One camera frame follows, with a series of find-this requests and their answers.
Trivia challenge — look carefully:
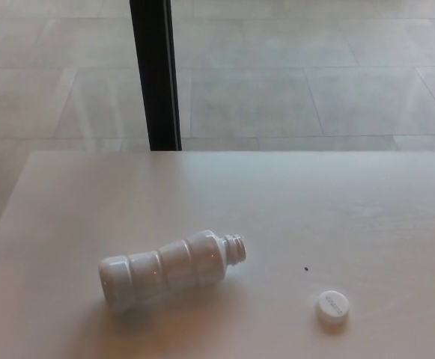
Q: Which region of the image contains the white plastic bottle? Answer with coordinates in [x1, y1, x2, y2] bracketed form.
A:
[97, 230, 249, 315]

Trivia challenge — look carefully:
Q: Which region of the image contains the white screw cap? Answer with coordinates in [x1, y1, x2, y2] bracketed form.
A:
[316, 289, 350, 325]

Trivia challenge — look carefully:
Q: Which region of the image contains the black vertical frame post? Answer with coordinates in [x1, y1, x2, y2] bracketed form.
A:
[129, 0, 183, 152]

